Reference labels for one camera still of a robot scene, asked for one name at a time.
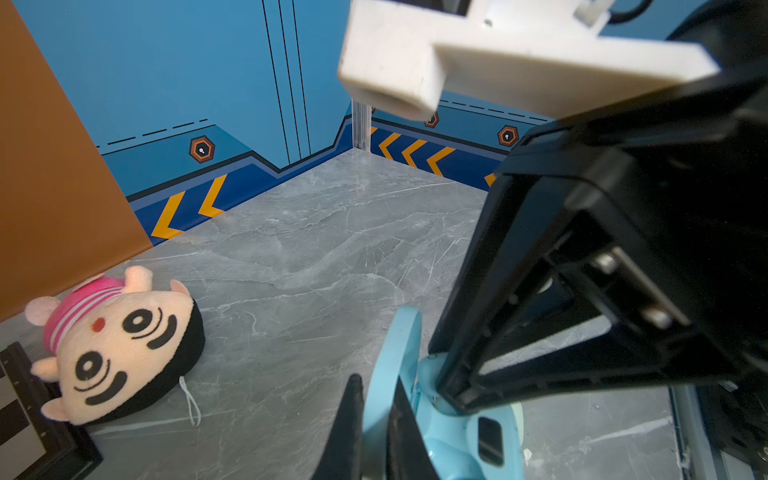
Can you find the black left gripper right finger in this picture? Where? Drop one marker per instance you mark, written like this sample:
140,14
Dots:
406,455

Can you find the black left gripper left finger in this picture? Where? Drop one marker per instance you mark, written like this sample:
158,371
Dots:
341,458

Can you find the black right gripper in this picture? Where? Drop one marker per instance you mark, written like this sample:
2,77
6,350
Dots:
667,238

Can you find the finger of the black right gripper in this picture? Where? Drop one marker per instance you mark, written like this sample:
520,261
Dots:
520,221

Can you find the light blue charging case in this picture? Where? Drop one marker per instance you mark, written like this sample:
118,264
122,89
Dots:
483,445

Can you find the pink plush doll head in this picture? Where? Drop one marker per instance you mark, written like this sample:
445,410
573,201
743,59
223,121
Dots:
116,345

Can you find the black folding chess board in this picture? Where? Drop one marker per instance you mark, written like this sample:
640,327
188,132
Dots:
33,446

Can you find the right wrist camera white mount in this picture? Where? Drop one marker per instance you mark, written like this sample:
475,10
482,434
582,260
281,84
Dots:
545,57

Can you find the aluminium corner post right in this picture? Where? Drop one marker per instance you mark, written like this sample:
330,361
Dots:
361,116

